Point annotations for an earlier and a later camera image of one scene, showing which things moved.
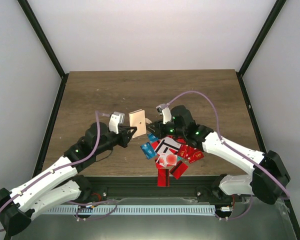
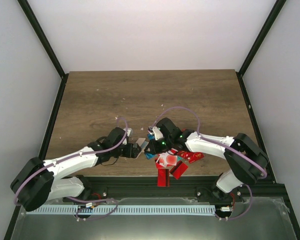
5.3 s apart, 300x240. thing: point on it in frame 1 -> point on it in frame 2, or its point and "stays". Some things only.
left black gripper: x=126 y=136 -> x=133 y=148
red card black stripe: x=163 y=177 stays
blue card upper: x=152 y=138 stays
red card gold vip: x=196 y=156 stays
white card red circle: x=165 y=159 stays
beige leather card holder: x=137 y=119 -> x=142 y=143
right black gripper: x=159 y=132 -> x=155 y=150
